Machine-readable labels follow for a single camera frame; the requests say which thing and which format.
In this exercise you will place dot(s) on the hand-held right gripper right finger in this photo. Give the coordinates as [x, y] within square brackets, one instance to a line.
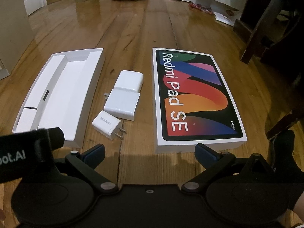
[206, 152]

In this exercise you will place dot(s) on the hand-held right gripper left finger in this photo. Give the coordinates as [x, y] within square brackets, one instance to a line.
[94, 152]

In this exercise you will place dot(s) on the small white plug charger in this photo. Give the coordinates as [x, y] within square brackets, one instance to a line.
[105, 123]

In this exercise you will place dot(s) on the large white charger with prongs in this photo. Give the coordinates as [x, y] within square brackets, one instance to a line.
[122, 103]

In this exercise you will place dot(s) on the Redmi Pad SE box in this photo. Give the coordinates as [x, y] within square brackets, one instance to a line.
[197, 95]

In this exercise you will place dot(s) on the white box tray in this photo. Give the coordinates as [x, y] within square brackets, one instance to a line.
[61, 92]

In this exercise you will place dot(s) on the white rounded charger block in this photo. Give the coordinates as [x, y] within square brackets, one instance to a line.
[129, 79]

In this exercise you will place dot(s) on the person's right foot black sock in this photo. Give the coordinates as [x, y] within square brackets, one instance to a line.
[285, 156]

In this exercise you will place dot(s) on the white printed paper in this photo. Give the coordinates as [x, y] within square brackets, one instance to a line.
[225, 16]

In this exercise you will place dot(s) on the dark wooden chair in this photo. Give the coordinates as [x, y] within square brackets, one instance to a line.
[268, 21]

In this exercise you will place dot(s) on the red wrapper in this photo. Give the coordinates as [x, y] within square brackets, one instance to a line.
[200, 7]

